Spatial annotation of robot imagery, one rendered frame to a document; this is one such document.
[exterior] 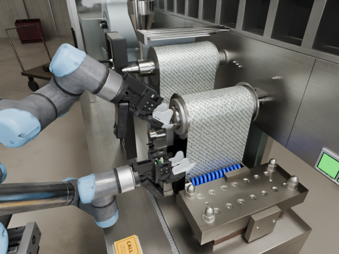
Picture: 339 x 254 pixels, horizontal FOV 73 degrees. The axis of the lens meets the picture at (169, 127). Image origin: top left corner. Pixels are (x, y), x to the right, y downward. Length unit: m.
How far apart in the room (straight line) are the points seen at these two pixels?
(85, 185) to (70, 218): 1.46
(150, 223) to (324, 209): 1.79
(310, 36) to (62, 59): 0.62
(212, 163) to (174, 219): 0.24
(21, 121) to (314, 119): 0.72
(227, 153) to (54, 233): 1.58
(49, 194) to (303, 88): 0.77
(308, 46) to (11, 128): 0.73
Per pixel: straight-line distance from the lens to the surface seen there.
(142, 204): 0.92
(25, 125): 0.51
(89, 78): 0.56
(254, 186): 0.84
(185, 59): 0.88
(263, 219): 0.79
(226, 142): 0.80
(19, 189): 0.69
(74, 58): 0.55
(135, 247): 0.80
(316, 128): 0.77
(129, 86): 0.60
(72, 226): 2.09
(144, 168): 0.69
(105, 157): 1.14
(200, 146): 0.75
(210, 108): 0.70
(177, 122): 0.69
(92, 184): 0.68
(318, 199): 2.47
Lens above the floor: 1.61
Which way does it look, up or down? 32 degrees down
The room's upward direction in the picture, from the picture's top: straight up
